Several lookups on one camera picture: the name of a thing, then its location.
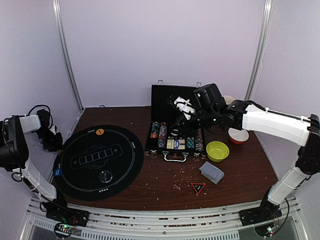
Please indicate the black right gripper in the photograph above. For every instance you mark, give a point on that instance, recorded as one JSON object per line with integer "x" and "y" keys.
{"x": 183, "y": 121}

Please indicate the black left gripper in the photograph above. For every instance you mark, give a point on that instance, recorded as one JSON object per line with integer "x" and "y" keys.
{"x": 58, "y": 144}

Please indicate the black poker chip case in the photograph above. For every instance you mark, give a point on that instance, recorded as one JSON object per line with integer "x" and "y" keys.
{"x": 170, "y": 134}

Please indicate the blue small blind button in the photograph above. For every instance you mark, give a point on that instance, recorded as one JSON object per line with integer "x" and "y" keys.
{"x": 57, "y": 172}

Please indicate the orange round button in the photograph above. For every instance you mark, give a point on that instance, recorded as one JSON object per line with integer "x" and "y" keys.
{"x": 100, "y": 131}

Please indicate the clear black round button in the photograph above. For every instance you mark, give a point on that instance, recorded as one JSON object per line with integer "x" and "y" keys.
{"x": 105, "y": 176}

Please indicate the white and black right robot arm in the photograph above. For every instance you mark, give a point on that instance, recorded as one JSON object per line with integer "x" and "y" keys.
{"x": 304, "y": 131}

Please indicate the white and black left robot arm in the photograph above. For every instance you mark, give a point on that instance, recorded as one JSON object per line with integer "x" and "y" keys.
{"x": 15, "y": 157}

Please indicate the blue texas holdem card deck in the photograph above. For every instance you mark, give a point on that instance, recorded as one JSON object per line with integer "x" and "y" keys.
{"x": 179, "y": 144}

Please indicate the white dealer button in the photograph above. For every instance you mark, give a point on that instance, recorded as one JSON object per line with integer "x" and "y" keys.
{"x": 175, "y": 132}

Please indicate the cream card deck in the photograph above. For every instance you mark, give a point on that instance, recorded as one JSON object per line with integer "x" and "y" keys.
{"x": 170, "y": 144}

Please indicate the right outer poker chip row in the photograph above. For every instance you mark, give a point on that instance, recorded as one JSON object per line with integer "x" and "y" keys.
{"x": 199, "y": 140}

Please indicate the left inner poker chip row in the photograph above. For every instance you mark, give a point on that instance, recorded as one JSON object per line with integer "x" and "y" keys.
{"x": 161, "y": 142}

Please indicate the left outer poker chip row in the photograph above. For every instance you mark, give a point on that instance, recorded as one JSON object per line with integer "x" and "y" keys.
{"x": 155, "y": 128}

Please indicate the yellow-green bowl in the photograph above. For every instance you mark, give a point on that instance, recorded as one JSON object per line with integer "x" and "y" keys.
{"x": 217, "y": 151}

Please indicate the round black poker mat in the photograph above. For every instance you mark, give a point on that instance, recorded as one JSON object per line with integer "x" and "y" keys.
{"x": 85, "y": 154}

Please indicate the grey card deck box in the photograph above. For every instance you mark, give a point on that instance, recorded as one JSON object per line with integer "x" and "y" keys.
{"x": 213, "y": 173}

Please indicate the cream patterned mug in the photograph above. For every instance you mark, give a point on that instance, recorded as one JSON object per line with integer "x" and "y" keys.
{"x": 228, "y": 99}

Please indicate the white and orange bowl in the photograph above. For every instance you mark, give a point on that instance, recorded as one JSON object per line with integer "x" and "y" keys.
{"x": 238, "y": 137}

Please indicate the red and black triangle card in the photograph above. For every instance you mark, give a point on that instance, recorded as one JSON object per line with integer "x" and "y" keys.
{"x": 197, "y": 187}

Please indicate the left green circuit board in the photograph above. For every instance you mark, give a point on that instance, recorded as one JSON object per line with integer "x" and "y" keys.
{"x": 63, "y": 230}

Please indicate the green circuit board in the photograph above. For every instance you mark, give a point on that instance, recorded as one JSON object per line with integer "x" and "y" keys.
{"x": 268, "y": 230}
{"x": 63, "y": 230}

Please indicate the right green circuit board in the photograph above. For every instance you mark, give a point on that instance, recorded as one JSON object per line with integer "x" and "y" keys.
{"x": 268, "y": 230}

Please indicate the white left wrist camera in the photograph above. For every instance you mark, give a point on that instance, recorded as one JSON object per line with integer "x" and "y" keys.
{"x": 53, "y": 129}

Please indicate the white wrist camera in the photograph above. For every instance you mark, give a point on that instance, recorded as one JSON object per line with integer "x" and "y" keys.
{"x": 53, "y": 129}
{"x": 184, "y": 106}

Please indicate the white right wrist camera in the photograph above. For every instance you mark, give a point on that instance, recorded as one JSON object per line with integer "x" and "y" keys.
{"x": 184, "y": 106}

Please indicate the aluminium front rail base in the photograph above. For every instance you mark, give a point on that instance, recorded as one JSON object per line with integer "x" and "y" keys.
{"x": 215, "y": 223}

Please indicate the right aluminium frame post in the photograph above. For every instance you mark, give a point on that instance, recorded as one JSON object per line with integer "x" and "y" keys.
{"x": 261, "y": 48}

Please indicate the aluminium frame post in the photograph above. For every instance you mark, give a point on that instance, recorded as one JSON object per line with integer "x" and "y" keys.
{"x": 261, "y": 48}
{"x": 66, "y": 57}

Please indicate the left aluminium frame post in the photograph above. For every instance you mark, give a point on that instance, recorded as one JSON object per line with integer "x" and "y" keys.
{"x": 66, "y": 57}

